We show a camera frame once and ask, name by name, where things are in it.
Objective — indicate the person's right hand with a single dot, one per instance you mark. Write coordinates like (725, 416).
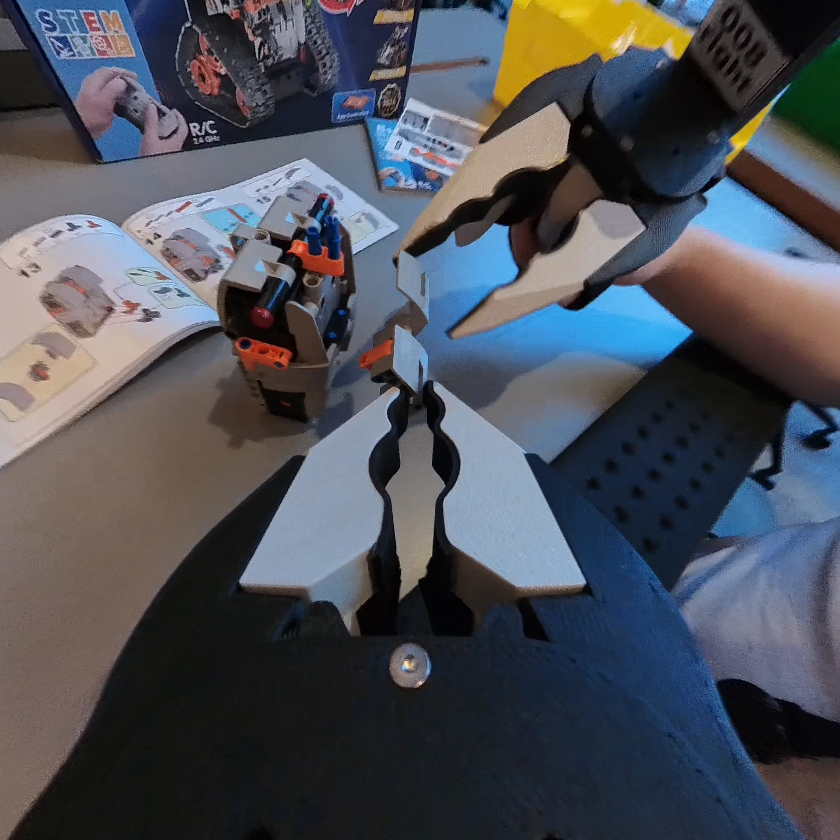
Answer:
(525, 243)

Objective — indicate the blue robot kit box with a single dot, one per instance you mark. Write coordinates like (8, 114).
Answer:
(79, 65)

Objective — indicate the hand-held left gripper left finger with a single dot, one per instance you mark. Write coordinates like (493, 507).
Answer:
(315, 525)

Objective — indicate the blue connector pin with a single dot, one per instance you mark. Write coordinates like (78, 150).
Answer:
(333, 236)
(313, 239)

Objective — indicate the white instruction booklet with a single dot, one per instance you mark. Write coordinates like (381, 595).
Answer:
(39, 426)

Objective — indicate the person's right forearm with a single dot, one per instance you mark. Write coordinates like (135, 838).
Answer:
(754, 315)

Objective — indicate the grey brick robot model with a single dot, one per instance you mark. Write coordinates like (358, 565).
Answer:
(308, 341)

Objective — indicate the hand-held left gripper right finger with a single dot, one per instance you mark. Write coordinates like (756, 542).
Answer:
(512, 525)

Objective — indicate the black perforated chair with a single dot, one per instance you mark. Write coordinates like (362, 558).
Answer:
(656, 459)

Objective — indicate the yellow plastic bin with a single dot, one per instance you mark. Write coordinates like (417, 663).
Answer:
(558, 39)

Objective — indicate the grey curved panel assembly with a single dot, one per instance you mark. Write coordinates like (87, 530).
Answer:
(413, 282)

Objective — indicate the green plastic bin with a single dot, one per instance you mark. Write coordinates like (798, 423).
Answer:
(814, 92)

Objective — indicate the blue booklet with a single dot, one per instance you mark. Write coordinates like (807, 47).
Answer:
(394, 177)

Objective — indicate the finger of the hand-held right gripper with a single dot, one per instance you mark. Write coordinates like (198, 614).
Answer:
(577, 256)
(512, 144)

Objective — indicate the person's white shirt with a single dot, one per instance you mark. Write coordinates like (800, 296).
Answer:
(774, 604)

